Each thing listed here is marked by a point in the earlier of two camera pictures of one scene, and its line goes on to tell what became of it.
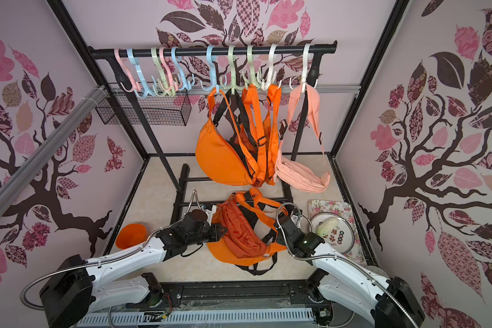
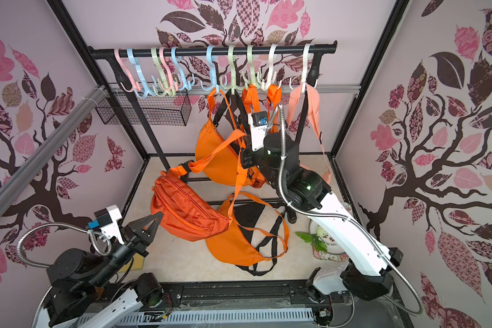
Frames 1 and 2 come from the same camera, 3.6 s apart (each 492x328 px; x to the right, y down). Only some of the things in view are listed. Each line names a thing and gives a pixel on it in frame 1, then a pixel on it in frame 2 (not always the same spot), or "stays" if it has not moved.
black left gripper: [216, 228] → [141, 236]
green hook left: [171, 91] stays
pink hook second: [171, 86] stays
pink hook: [134, 85] stays
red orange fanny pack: [243, 241] → [182, 212]
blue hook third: [212, 71] stays
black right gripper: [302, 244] → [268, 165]
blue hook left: [146, 91] stays
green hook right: [252, 79] stays
